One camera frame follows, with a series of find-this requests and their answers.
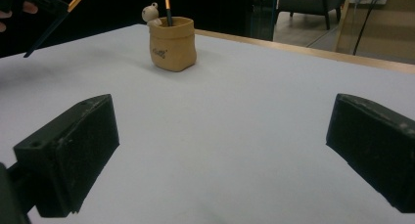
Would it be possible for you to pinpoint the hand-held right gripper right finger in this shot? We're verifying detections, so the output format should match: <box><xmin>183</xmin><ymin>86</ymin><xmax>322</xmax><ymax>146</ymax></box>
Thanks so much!
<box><xmin>325</xmin><ymin>93</ymin><xmax>415</xmax><ymax>214</ymax></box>

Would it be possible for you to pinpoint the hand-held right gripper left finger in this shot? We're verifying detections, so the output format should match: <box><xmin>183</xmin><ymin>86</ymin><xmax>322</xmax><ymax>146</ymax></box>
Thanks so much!
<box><xmin>13</xmin><ymin>93</ymin><xmax>120</xmax><ymax>218</ymax></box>

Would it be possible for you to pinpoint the dark chopstick with orange tip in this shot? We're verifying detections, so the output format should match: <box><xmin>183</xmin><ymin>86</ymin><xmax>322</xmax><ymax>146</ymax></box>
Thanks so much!
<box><xmin>23</xmin><ymin>0</ymin><xmax>88</xmax><ymax>59</ymax></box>
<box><xmin>163</xmin><ymin>0</ymin><xmax>174</xmax><ymax>27</ymax></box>

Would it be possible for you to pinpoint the tan holder with bear figure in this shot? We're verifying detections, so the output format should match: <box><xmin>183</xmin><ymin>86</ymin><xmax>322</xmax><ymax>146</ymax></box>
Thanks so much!
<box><xmin>141</xmin><ymin>2</ymin><xmax>198</xmax><ymax>73</ymax></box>

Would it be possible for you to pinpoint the wooden table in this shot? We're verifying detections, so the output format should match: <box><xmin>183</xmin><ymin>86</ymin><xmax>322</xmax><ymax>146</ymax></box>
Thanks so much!
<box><xmin>194</xmin><ymin>28</ymin><xmax>415</xmax><ymax>75</ymax></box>

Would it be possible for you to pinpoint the white mat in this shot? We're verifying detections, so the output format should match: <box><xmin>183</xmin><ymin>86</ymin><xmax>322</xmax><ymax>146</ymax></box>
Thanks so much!
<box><xmin>0</xmin><ymin>23</ymin><xmax>415</xmax><ymax>224</ymax></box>

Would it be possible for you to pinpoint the grey armchair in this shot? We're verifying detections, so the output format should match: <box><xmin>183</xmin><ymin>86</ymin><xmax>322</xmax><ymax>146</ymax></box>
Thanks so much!
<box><xmin>276</xmin><ymin>0</ymin><xmax>348</xmax><ymax>31</ymax></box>

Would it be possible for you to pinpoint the black wall cable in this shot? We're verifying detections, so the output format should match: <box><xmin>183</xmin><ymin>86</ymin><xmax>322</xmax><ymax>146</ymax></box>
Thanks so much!
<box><xmin>351</xmin><ymin>0</ymin><xmax>382</xmax><ymax>56</ymax></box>

